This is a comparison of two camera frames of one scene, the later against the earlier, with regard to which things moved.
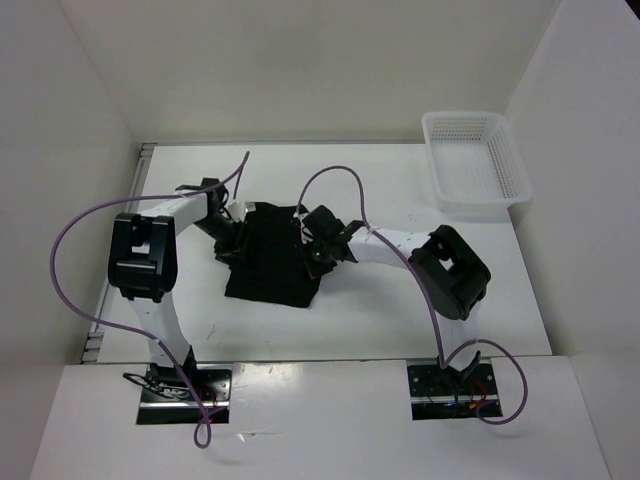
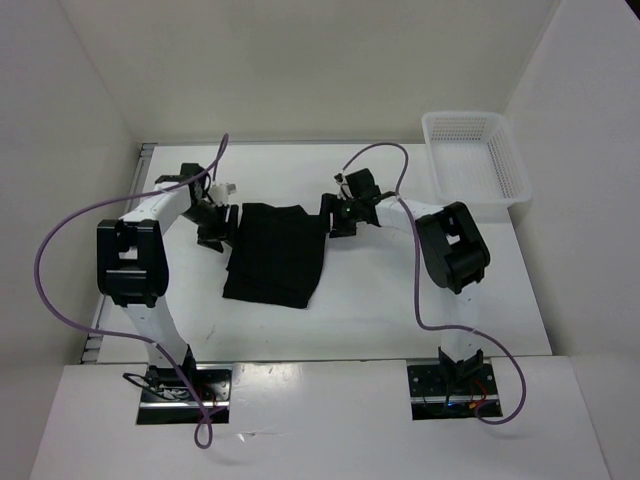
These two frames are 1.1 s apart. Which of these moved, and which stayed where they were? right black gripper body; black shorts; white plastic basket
Moved: right black gripper body
Stayed: black shorts; white plastic basket
